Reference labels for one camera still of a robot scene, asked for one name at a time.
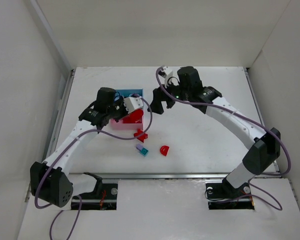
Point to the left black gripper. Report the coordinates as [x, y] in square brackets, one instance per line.
[120, 113]

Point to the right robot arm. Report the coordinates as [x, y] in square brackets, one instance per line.
[263, 146]

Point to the red half round lego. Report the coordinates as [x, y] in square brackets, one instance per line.
[164, 150]

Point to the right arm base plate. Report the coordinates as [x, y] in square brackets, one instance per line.
[220, 197]

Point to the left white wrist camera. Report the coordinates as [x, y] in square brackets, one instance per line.
[133, 103]

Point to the large red lego piece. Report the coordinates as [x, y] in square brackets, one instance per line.
[140, 135]

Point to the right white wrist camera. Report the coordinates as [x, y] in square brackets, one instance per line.
[166, 73]

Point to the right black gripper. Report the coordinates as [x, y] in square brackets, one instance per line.
[161, 97]

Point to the aluminium rail front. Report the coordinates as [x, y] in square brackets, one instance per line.
[160, 176]

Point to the flat lavender lego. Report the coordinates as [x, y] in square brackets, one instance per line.
[139, 147]

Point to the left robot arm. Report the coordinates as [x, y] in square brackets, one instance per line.
[49, 179]

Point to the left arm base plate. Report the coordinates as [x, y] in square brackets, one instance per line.
[101, 200]

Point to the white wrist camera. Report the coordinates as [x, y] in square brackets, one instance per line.
[166, 73]
[133, 103]

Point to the red flower round lego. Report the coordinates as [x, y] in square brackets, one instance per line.
[135, 117]

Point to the small teal square lego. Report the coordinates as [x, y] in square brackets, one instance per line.
[144, 152]

